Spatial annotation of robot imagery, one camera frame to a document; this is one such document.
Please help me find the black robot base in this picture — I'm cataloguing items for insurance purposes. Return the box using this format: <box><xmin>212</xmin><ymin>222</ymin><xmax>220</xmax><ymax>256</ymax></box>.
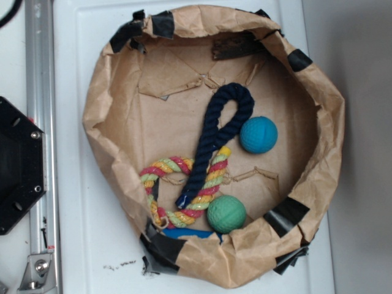
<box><xmin>0</xmin><ymin>97</ymin><xmax>45</xmax><ymax>236</ymax></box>

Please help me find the blue dimpled ball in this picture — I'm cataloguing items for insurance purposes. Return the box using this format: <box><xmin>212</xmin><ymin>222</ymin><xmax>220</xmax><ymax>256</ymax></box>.
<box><xmin>239</xmin><ymin>116</ymin><xmax>278</xmax><ymax>154</ymax></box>

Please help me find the green dimpled ball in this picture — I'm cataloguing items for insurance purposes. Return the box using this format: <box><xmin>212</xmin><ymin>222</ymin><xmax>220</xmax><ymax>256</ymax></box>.
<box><xmin>207</xmin><ymin>195</ymin><xmax>246</xmax><ymax>234</ymax></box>

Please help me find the brown paper bag bin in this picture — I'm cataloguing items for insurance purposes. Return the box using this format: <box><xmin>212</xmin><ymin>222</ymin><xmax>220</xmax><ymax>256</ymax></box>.
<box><xmin>83</xmin><ymin>5</ymin><xmax>345</xmax><ymax>288</ymax></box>

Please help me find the blue flat object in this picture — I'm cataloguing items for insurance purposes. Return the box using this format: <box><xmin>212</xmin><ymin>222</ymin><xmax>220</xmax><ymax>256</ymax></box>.
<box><xmin>162</xmin><ymin>228</ymin><xmax>223</xmax><ymax>242</ymax></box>

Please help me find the white tray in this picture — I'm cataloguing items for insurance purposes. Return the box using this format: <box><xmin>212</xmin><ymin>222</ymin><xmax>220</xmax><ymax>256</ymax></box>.
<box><xmin>53</xmin><ymin>1</ymin><xmax>335</xmax><ymax>293</ymax></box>

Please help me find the navy blue rope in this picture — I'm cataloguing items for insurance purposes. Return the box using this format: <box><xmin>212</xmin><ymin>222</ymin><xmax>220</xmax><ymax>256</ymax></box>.
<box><xmin>175</xmin><ymin>82</ymin><xmax>255</xmax><ymax>210</ymax></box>

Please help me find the multicolour braided rope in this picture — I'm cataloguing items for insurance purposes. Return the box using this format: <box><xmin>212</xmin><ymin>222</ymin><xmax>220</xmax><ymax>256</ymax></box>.
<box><xmin>139</xmin><ymin>146</ymin><xmax>232</xmax><ymax>230</ymax></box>

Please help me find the metal corner bracket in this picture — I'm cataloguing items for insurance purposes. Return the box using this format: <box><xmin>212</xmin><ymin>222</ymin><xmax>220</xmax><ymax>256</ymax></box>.
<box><xmin>17</xmin><ymin>253</ymin><xmax>56</xmax><ymax>293</ymax></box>

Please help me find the aluminium extrusion rail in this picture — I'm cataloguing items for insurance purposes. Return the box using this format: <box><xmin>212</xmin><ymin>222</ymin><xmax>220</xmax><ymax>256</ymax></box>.
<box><xmin>25</xmin><ymin>1</ymin><xmax>63</xmax><ymax>293</ymax></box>

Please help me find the black cable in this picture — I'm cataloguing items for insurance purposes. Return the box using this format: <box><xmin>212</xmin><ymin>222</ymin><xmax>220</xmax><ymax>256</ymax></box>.
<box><xmin>0</xmin><ymin>0</ymin><xmax>24</xmax><ymax>29</ymax></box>

